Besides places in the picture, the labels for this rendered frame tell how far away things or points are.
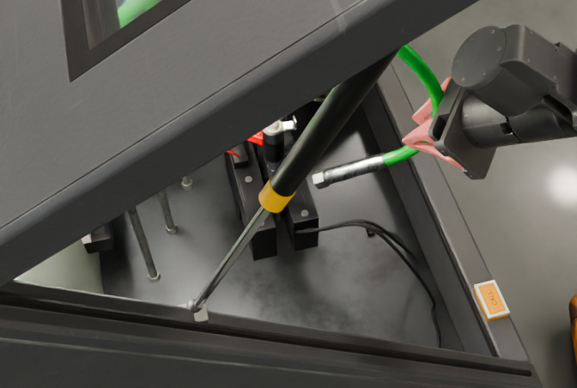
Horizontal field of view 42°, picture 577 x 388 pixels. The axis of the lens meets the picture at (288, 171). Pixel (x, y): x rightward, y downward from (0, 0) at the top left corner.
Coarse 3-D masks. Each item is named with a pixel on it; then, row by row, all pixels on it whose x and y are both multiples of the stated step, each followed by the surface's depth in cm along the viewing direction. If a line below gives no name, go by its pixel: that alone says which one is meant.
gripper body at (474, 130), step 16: (464, 96) 73; (464, 112) 72; (480, 112) 70; (496, 112) 68; (448, 128) 71; (464, 128) 72; (480, 128) 70; (496, 128) 69; (448, 144) 71; (464, 144) 72; (480, 144) 72; (496, 144) 71; (512, 144) 70; (464, 160) 72; (480, 160) 73; (480, 176) 73
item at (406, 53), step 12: (408, 48) 70; (408, 60) 71; (420, 60) 71; (420, 72) 72; (432, 72) 73; (432, 84) 73; (432, 96) 75; (384, 156) 84; (396, 156) 83; (408, 156) 83
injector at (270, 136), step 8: (264, 136) 95; (272, 136) 95; (280, 136) 95; (264, 144) 97; (272, 144) 96; (280, 144) 97; (288, 144) 100; (264, 152) 98; (272, 152) 97; (280, 152) 98; (272, 160) 99; (280, 160) 99; (272, 168) 101; (280, 216) 111
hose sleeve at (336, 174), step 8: (360, 160) 86; (368, 160) 85; (376, 160) 85; (336, 168) 88; (344, 168) 87; (352, 168) 86; (360, 168) 86; (368, 168) 85; (376, 168) 85; (328, 176) 88; (336, 176) 88; (344, 176) 87; (352, 176) 87
